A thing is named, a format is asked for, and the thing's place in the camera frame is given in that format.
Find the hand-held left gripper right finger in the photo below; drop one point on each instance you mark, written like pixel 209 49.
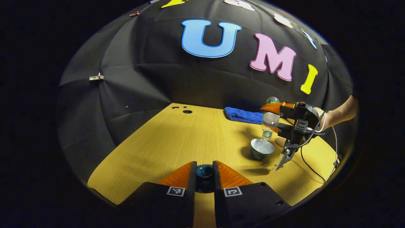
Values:
pixel 220 196

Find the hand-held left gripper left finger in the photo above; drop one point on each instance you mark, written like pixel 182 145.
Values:
pixel 190 196

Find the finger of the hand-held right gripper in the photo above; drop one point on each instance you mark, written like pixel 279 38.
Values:
pixel 284 127
pixel 278 108

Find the clear plastic water bottle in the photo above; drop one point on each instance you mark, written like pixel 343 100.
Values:
pixel 270 122

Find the teal teacup lid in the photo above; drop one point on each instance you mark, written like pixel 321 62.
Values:
pixel 204 172

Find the teal teacup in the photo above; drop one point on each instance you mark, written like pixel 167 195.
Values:
pixel 262 149

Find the folded blue towel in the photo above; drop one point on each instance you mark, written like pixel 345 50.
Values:
pixel 243 115

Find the white clip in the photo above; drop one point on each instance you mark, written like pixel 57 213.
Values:
pixel 96 77

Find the red clip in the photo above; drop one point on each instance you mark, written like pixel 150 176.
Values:
pixel 134 13

